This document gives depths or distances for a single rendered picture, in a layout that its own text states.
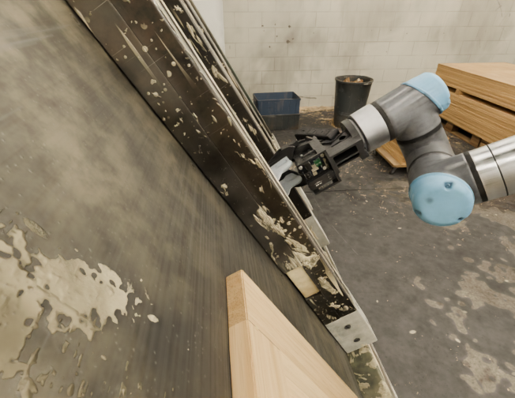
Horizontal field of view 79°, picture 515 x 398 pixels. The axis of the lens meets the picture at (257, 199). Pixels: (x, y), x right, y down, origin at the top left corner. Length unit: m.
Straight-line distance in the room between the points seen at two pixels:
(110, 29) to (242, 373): 0.33
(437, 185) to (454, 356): 1.62
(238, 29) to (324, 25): 1.27
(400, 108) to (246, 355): 0.45
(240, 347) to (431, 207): 0.33
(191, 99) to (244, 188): 0.13
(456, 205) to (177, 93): 0.38
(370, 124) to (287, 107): 3.88
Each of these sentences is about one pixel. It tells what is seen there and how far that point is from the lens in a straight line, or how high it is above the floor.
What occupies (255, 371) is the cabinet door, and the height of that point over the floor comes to 1.31.
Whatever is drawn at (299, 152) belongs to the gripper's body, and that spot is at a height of 1.29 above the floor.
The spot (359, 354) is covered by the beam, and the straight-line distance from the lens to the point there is 0.77.
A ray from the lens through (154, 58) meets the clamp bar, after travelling 0.37.
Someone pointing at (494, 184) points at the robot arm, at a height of 1.33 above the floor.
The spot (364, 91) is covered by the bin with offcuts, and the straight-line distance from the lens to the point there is 4.57.
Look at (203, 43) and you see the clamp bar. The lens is 0.68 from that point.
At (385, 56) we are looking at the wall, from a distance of 5.82.
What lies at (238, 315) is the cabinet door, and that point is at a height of 1.31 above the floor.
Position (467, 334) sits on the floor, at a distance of 2.17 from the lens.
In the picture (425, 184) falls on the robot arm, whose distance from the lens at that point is 0.49.
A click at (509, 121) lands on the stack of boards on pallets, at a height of 0.44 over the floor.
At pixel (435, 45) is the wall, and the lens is 6.19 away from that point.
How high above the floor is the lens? 1.53
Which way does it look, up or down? 32 degrees down
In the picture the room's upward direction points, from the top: straight up
